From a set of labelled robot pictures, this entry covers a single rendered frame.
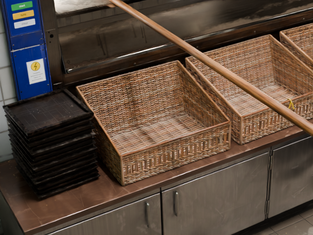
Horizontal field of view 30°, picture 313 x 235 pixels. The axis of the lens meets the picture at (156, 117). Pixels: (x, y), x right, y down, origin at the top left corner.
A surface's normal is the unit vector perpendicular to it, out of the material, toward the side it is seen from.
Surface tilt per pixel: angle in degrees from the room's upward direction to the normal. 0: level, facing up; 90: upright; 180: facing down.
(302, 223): 0
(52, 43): 90
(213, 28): 70
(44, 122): 0
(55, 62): 90
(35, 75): 90
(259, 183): 90
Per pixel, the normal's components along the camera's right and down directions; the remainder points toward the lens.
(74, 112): -0.04, -0.87
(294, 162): 0.50, 0.47
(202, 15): 0.45, 0.10
